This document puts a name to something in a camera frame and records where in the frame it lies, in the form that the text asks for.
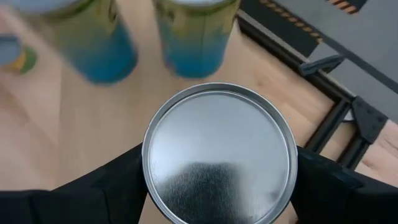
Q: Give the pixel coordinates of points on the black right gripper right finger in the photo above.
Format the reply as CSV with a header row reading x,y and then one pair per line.
x,y
348,199

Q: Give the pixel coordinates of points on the short tin can orange label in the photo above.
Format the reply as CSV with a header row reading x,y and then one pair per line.
x,y
12,53

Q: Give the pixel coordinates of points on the black hazard-striped floor mat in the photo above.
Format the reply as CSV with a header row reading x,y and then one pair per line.
x,y
348,4
280,34

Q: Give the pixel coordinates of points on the tall tin can colourful label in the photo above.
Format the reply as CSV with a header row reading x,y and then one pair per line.
x,y
99,53
217,149
196,46

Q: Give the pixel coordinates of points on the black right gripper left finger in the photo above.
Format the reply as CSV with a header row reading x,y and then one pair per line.
x,y
77,199

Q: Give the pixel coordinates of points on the black aluminium table frame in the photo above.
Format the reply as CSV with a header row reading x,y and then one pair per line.
x,y
370,121

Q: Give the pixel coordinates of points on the black table clamp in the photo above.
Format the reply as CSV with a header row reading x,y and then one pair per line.
x,y
320,64

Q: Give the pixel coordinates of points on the wooden shelf with black legs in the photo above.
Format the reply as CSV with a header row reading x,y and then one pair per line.
x,y
93,124

